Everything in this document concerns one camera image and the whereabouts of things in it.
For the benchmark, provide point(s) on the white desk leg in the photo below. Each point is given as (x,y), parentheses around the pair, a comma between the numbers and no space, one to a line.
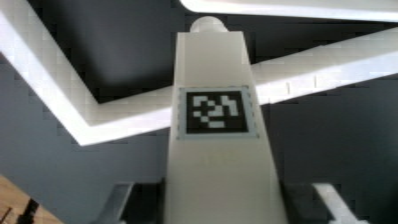
(220,184)

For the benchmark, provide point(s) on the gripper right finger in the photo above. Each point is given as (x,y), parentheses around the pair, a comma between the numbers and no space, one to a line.
(343,216)

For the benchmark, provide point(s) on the white left fence block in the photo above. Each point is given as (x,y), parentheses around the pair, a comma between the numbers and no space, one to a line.
(35,57)

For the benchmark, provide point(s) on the white front fence bar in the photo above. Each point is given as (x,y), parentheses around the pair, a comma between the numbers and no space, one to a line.
(307,72)

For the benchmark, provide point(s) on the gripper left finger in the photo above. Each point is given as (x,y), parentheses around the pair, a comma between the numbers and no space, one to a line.
(112,211)

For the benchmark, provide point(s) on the white desk top tray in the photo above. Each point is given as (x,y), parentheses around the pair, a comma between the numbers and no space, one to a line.
(366,10)

